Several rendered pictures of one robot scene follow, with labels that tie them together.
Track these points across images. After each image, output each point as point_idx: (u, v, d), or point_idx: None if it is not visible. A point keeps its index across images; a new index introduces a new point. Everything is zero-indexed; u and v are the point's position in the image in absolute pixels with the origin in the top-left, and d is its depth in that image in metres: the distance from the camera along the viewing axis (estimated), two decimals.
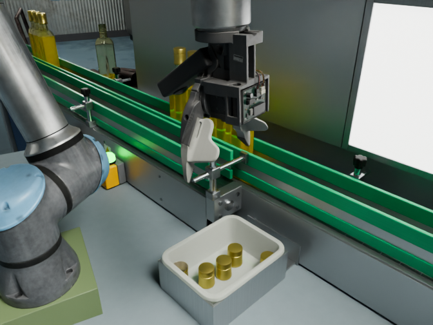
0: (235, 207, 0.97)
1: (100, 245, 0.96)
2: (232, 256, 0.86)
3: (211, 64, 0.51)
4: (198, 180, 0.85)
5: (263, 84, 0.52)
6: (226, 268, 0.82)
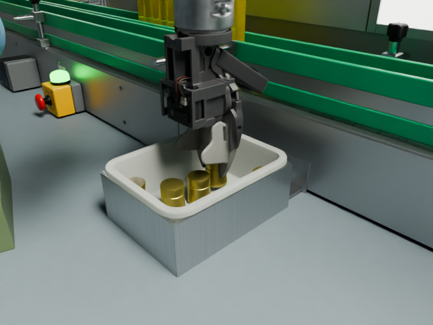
0: (220, 120, 0.71)
1: (35, 171, 0.70)
2: (211, 170, 0.59)
3: None
4: (163, 62, 0.58)
5: (184, 96, 0.48)
6: (202, 187, 0.56)
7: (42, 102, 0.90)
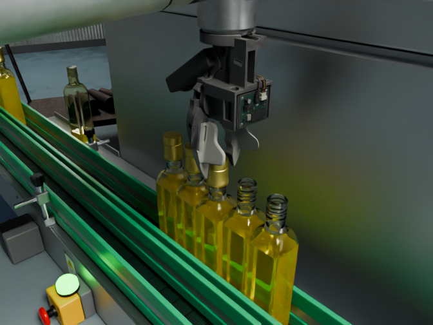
0: None
1: None
2: (227, 167, 0.60)
3: (213, 65, 0.50)
4: None
5: (265, 90, 0.50)
6: None
7: (46, 321, 0.77)
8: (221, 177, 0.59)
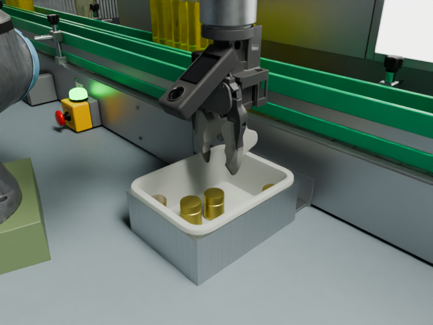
0: None
1: (60, 186, 0.76)
2: None
3: (234, 60, 0.52)
4: None
5: None
6: (218, 204, 0.62)
7: (62, 118, 0.96)
8: None
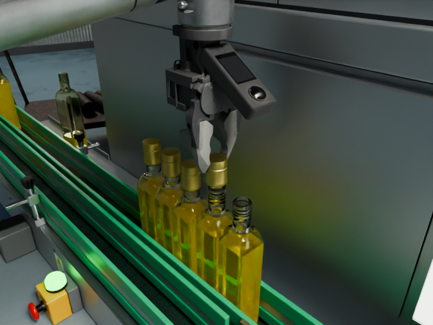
0: None
1: None
2: (199, 172, 0.65)
3: None
4: None
5: None
6: (226, 162, 0.61)
7: (35, 316, 0.82)
8: (194, 180, 0.64)
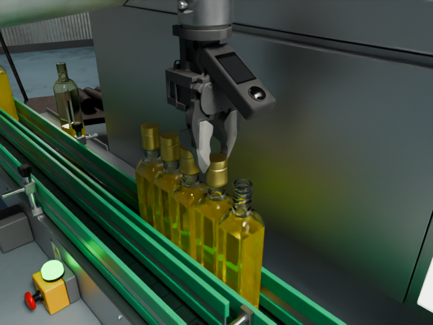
0: None
1: None
2: None
3: None
4: None
5: None
6: (226, 162, 0.61)
7: (32, 305, 0.81)
8: (193, 164, 0.63)
